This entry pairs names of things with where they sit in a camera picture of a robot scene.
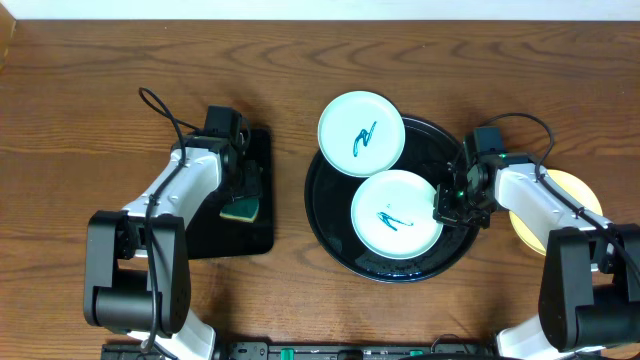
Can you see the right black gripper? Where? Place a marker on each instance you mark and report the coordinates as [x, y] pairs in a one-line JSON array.
[[444, 213]]

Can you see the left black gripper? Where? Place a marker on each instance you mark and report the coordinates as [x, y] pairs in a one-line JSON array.
[[250, 181]]

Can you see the green scrubbing sponge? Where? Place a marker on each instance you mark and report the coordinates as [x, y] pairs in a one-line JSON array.
[[242, 210]]

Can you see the light blue plate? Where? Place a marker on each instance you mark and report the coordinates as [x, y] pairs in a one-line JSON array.
[[361, 133], [392, 215]]

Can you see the yellow plate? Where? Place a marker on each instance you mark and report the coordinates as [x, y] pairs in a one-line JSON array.
[[576, 188]]

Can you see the light blue plate top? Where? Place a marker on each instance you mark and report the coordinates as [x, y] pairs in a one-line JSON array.
[[361, 133]]

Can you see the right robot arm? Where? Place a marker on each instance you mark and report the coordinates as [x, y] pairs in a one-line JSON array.
[[589, 295]]

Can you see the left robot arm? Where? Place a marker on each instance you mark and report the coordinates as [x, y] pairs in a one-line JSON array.
[[137, 277]]

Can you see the round black serving tray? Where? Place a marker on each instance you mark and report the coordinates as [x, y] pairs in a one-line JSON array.
[[328, 195]]

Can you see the black rectangular tray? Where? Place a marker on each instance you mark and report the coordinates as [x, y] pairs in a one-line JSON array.
[[210, 235]]

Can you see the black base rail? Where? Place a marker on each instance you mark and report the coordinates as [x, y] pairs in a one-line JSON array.
[[263, 351]]

